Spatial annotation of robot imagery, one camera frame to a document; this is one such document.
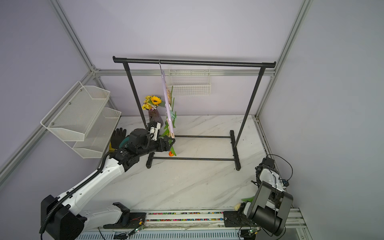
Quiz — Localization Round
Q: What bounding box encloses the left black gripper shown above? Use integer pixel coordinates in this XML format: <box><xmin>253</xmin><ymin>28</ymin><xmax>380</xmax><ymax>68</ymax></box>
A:
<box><xmin>138</xmin><ymin>136</ymin><xmax>175</xmax><ymax>158</ymax></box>

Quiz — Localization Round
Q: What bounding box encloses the purple clip hanger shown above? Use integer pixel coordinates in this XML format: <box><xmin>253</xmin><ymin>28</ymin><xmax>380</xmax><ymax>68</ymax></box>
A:
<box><xmin>159</xmin><ymin>61</ymin><xmax>175</xmax><ymax>138</ymax></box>

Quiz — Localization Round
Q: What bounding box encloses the white tulip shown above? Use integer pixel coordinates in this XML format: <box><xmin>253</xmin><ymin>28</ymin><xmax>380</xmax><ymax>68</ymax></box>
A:
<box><xmin>160</xmin><ymin>85</ymin><xmax>175</xmax><ymax>139</ymax></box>

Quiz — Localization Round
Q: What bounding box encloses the black clothes rack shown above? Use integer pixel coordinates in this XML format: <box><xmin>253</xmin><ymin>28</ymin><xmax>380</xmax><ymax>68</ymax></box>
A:
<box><xmin>112</xmin><ymin>57</ymin><xmax>276</xmax><ymax>173</ymax></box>

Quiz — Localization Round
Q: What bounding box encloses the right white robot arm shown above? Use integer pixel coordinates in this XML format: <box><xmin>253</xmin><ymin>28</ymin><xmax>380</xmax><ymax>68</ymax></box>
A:
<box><xmin>238</xmin><ymin>154</ymin><xmax>294</xmax><ymax>237</ymax></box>

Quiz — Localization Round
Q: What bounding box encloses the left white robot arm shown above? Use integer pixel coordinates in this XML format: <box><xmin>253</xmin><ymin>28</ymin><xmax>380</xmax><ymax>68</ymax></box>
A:
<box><xmin>39</xmin><ymin>127</ymin><xmax>176</xmax><ymax>240</ymax></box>

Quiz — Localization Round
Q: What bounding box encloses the purple ribbed glass vase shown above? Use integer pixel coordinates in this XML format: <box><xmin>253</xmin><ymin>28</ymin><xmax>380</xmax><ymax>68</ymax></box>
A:
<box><xmin>148</xmin><ymin>109</ymin><xmax>164</xmax><ymax>127</ymax></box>

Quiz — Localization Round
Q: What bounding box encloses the green rubber work glove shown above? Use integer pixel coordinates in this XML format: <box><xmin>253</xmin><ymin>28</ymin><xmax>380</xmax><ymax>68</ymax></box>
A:
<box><xmin>119</xmin><ymin>135</ymin><xmax>131</xmax><ymax>148</ymax></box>

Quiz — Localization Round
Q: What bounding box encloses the sunflower bouquet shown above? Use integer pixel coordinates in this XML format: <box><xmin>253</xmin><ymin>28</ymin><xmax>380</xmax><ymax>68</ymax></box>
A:
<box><xmin>142</xmin><ymin>96</ymin><xmax>165</xmax><ymax>111</ymax></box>

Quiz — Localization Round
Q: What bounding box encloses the black and yellow glove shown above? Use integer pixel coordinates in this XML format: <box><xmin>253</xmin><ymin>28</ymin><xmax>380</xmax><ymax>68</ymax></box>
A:
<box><xmin>109</xmin><ymin>128</ymin><xmax>127</xmax><ymax>153</ymax></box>

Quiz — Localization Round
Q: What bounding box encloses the white mesh shelf basket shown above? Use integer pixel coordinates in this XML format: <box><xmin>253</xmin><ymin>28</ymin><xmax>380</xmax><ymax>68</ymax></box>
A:
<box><xmin>41</xmin><ymin>82</ymin><xmax>121</xmax><ymax>159</ymax></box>

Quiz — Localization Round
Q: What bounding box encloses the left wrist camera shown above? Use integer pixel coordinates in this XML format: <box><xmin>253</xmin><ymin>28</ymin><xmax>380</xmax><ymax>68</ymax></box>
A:
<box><xmin>149</xmin><ymin>122</ymin><xmax>161</xmax><ymax>141</ymax></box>

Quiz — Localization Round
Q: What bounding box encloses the white wire wall basket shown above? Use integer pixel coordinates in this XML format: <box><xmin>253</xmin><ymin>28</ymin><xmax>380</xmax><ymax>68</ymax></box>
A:
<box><xmin>166</xmin><ymin>70</ymin><xmax>212</xmax><ymax>96</ymax></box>

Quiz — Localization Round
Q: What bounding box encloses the metal base rail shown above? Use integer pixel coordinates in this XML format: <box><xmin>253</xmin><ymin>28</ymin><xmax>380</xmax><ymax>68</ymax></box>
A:
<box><xmin>78</xmin><ymin>209</ymin><xmax>312</xmax><ymax>240</ymax></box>

